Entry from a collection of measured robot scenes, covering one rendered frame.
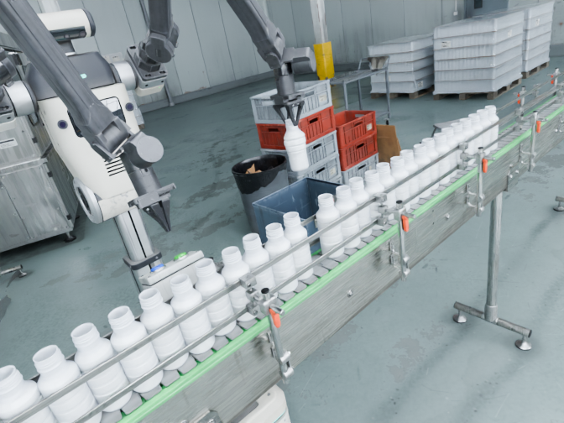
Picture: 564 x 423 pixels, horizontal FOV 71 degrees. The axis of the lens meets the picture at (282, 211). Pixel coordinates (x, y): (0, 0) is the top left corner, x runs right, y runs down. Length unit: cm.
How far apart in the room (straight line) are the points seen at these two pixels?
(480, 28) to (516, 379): 583
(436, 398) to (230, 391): 127
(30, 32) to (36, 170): 355
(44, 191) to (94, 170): 315
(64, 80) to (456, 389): 186
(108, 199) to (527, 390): 182
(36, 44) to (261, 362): 75
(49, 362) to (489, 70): 697
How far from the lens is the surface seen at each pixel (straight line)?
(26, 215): 450
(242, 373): 91
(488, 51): 719
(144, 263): 143
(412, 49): 788
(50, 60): 87
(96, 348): 76
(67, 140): 125
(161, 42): 124
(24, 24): 85
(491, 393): 207
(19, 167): 434
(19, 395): 76
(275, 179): 302
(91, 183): 128
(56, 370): 75
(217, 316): 84
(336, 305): 104
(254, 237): 87
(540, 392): 212
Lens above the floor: 155
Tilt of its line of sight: 24 degrees down
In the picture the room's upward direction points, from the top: 11 degrees counter-clockwise
